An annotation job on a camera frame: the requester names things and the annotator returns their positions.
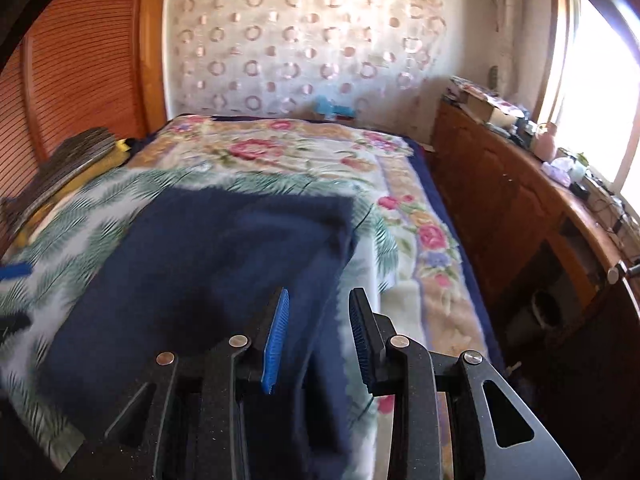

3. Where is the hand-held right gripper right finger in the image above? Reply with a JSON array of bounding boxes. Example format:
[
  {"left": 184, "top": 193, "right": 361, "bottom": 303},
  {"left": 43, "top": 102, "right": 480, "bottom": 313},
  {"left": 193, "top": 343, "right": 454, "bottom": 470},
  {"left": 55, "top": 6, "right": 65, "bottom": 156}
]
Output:
[{"left": 347, "top": 287, "right": 581, "bottom": 480}]

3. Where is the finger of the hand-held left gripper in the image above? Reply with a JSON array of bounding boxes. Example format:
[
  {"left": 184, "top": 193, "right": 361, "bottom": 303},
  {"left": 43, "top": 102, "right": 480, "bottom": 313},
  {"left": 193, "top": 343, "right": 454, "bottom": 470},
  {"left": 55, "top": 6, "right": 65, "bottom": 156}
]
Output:
[
  {"left": 0, "top": 260, "right": 32, "bottom": 282},
  {"left": 0, "top": 309, "right": 29, "bottom": 342}
]

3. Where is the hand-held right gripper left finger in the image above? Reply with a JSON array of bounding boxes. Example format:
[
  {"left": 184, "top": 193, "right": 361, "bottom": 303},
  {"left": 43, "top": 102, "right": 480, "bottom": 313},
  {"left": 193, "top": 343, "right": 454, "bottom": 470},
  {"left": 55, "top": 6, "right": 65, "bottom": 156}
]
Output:
[{"left": 75, "top": 287, "right": 291, "bottom": 480}]

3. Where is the navy T-shirt with orange print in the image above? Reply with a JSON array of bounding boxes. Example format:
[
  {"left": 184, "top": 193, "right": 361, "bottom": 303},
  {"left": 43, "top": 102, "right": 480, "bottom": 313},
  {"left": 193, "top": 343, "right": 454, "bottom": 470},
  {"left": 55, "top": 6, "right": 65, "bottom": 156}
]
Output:
[{"left": 37, "top": 185, "right": 381, "bottom": 480}]

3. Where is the palm leaf bedsheet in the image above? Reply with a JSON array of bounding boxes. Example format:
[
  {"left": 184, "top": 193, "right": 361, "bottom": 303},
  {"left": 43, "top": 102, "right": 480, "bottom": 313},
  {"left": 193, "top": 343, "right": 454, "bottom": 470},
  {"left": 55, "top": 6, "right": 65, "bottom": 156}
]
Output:
[{"left": 0, "top": 165, "right": 401, "bottom": 467}]

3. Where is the dark patterned pillow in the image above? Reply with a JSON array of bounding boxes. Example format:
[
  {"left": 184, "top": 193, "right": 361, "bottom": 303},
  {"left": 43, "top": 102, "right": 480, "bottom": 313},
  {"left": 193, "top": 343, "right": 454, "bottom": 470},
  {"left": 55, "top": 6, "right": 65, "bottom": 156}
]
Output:
[{"left": 0, "top": 127, "right": 126, "bottom": 221}]

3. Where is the yellow cloth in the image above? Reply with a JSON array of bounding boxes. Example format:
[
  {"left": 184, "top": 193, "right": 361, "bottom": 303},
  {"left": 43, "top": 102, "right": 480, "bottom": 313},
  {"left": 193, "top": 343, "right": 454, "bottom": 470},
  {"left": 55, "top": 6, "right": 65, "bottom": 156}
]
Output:
[{"left": 12, "top": 137, "right": 139, "bottom": 251}]

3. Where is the navy mattress sheet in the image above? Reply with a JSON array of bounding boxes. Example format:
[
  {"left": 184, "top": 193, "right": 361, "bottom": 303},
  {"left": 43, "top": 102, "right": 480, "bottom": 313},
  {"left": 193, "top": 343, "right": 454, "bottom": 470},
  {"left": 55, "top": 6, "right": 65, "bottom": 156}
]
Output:
[{"left": 177, "top": 112, "right": 507, "bottom": 378}]

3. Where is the floral blanket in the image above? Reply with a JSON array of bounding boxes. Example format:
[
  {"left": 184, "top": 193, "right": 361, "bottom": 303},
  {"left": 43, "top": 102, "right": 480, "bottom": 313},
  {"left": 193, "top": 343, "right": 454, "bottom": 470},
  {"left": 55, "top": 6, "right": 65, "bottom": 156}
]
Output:
[{"left": 127, "top": 114, "right": 497, "bottom": 378}]

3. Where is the wooden cabinet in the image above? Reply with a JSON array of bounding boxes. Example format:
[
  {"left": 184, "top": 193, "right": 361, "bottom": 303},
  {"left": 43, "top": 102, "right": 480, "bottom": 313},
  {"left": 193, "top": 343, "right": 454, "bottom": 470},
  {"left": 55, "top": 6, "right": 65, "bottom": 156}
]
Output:
[{"left": 429, "top": 94, "right": 640, "bottom": 480}]

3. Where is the wooden louvered wardrobe door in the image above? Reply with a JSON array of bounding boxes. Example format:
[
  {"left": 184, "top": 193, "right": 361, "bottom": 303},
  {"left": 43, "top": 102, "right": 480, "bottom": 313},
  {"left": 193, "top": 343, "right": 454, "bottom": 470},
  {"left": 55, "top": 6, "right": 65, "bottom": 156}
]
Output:
[{"left": 0, "top": 0, "right": 169, "bottom": 257}]

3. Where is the blue tissue pack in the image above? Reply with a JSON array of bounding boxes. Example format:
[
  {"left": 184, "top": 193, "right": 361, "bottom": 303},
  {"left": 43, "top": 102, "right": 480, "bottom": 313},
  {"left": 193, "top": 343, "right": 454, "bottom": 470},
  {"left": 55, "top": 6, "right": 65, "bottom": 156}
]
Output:
[{"left": 313, "top": 97, "right": 357, "bottom": 121}]

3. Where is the white plastic bag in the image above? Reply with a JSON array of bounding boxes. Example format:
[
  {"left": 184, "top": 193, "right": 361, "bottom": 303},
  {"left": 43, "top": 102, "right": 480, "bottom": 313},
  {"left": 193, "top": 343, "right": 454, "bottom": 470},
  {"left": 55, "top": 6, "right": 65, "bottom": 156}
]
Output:
[{"left": 542, "top": 157, "right": 576, "bottom": 189}]

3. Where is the cardboard box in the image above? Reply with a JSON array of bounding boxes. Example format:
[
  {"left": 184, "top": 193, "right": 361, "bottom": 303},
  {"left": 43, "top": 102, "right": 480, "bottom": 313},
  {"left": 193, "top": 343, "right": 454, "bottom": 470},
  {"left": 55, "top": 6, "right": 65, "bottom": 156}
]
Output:
[{"left": 461, "top": 94, "right": 502, "bottom": 122}]

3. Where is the pile of books and cloth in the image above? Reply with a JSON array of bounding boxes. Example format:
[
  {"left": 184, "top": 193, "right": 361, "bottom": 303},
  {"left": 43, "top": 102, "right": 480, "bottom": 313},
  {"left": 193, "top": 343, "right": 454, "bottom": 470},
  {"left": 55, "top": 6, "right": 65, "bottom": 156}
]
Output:
[{"left": 446, "top": 75, "right": 497, "bottom": 107}]

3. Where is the pale green cup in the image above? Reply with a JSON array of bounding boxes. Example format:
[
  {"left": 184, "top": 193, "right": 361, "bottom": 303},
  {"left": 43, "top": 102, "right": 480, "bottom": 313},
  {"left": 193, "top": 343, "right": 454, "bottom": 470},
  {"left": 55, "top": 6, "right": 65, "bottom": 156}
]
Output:
[{"left": 567, "top": 152, "right": 589, "bottom": 184}]

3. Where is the circle pattern curtain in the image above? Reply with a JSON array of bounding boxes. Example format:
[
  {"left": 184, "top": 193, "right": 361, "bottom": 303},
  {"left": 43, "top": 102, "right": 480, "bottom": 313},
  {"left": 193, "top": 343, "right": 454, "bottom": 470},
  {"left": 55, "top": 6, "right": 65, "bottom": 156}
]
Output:
[{"left": 165, "top": 0, "right": 451, "bottom": 127}]

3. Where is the window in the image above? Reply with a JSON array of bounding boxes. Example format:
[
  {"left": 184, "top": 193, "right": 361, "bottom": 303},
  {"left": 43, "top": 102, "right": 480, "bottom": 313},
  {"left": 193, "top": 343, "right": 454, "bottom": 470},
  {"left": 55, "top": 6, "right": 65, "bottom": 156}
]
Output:
[{"left": 544, "top": 0, "right": 640, "bottom": 202}]

